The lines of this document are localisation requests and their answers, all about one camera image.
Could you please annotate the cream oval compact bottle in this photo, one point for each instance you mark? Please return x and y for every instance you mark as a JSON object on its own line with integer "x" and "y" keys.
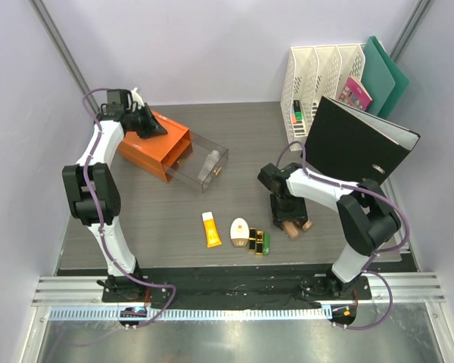
{"x": 239, "y": 232}

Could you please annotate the green lipstick box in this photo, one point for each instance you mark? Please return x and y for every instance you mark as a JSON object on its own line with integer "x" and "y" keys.
{"x": 266, "y": 244}

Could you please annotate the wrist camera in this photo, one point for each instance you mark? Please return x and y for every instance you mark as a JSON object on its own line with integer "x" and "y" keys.
{"x": 118, "y": 99}
{"x": 272, "y": 178}

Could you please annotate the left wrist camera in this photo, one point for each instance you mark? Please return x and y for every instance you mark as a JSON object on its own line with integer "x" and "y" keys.
{"x": 118, "y": 99}

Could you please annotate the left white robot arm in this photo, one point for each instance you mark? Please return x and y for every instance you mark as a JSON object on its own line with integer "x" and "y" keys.
{"x": 93, "y": 196}

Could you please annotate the black lever arch binder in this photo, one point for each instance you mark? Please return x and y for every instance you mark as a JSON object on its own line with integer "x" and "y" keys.
{"x": 352, "y": 145}

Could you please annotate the green folder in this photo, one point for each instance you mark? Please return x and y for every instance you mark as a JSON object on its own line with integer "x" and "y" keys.
{"x": 399, "y": 77}
{"x": 376, "y": 77}

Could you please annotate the beige foundation bottle black cap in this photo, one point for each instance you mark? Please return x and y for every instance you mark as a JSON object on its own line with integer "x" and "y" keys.
{"x": 290, "y": 229}

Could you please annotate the clear liquid bottle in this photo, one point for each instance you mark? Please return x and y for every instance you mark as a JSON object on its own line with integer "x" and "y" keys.
{"x": 209, "y": 163}

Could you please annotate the clear acrylic drawer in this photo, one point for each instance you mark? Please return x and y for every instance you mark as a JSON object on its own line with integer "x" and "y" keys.
{"x": 188, "y": 159}

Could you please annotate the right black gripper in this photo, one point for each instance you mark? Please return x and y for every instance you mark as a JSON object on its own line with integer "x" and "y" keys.
{"x": 279, "y": 216}

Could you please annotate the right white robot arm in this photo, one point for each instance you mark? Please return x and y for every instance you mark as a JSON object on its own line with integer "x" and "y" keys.
{"x": 367, "y": 217}

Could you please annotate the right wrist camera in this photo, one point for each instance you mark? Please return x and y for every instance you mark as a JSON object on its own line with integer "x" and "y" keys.
{"x": 272, "y": 178}

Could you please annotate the white mesh file rack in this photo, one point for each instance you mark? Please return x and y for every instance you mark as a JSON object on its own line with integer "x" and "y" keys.
{"x": 313, "y": 72}

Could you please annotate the beige foundation bottle clear cap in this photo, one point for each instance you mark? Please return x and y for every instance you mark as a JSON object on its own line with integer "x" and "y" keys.
{"x": 304, "y": 226}

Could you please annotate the orange white tube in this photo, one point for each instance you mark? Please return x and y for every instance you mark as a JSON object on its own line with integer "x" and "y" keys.
{"x": 211, "y": 232}

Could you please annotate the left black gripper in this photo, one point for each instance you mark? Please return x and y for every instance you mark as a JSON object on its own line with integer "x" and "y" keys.
{"x": 148, "y": 122}

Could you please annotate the green folder front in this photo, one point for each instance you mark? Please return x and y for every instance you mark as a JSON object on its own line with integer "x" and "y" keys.
{"x": 376, "y": 77}

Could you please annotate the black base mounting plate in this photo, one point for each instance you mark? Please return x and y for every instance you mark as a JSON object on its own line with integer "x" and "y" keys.
{"x": 234, "y": 287}

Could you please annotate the pink booklet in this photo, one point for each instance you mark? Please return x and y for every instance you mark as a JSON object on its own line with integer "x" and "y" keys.
{"x": 354, "y": 94}

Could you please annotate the orange drawer organizer box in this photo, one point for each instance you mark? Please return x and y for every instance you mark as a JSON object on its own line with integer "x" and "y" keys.
{"x": 158, "y": 154}

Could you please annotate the green folder back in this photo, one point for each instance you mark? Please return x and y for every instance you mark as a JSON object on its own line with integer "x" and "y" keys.
{"x": 399, "y": 77}

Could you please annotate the white slotted cable duct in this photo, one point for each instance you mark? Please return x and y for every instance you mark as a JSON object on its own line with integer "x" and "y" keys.
{"x": 137, "y": 313}

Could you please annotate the green orange highlighter markers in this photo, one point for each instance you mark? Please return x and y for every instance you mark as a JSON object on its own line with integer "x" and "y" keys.
{"x": 296, "y": 112}

